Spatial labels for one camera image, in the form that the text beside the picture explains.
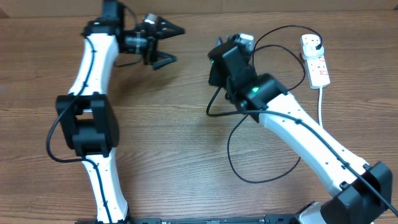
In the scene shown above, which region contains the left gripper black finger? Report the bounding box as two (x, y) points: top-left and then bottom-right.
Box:
(158, 18), (185, 39)
(152, 51), (177, 70)

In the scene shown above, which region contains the black USB charging cable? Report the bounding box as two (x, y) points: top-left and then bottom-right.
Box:
(227, 24), (323, 184)

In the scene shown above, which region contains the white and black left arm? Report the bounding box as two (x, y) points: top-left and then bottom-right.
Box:
(46, 1), (185, 223)

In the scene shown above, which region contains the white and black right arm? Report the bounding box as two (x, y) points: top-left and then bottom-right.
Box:
(208, 34), (393, 223)

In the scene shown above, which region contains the white USB charger adapter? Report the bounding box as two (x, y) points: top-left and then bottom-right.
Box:
(302, 43), (325, 60)

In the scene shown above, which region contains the white power strip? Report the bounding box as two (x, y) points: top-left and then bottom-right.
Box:
(300, 34), (330, 89)

